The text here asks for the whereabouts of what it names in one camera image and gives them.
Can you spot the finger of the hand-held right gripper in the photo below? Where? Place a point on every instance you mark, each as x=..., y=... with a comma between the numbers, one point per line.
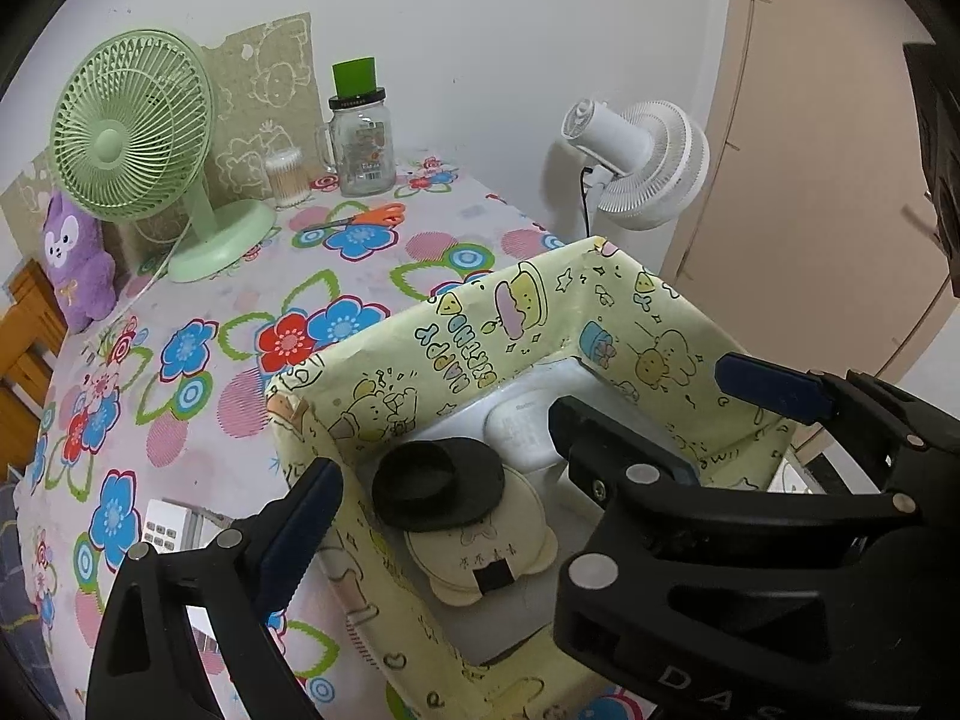
x=600, y=442
x=772, y=390

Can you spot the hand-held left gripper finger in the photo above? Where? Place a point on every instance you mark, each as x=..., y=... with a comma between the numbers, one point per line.
x=300, y=532

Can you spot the white earbuds case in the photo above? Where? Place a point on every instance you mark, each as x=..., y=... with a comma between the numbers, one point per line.
x=517, y=427

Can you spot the white remote control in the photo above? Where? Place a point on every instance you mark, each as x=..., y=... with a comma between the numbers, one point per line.
x=161, y=525

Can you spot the black round disc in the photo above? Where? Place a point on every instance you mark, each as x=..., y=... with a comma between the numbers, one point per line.
x=465, y=495

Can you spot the beige round bear mirror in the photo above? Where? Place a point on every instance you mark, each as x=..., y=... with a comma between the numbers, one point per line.
x=480, y=547

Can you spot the yellow patterned box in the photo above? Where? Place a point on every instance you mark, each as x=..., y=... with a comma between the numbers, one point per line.
x=480, y=330

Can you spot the floral tablecloth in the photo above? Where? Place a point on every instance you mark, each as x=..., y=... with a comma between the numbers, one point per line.
x=225, y=405

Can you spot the beige door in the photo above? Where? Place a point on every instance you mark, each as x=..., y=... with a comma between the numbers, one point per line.
x=810, y=165

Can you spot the white standing fan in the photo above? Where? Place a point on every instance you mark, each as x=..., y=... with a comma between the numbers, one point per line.
x=652, y=157

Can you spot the orange scissors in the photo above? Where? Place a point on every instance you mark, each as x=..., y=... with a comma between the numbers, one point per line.
x=379, y=216

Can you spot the wooden bed headboard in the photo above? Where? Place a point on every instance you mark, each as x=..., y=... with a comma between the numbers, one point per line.
x=30, y=345

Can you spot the purple plush toy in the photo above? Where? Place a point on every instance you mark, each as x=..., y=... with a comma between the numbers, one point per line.
x=79, y=277

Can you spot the cotton swab container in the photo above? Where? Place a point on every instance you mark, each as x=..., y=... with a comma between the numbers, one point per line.
x=286, y=180

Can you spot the glass jar with green lid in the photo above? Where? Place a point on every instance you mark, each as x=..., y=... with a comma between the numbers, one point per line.
x=364, y=157

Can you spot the green desk fan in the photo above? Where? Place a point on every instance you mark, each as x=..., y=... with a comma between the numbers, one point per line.
x=112, y=142

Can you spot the green patterned board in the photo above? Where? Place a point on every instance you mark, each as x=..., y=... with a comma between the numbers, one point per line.
x=277, y=82

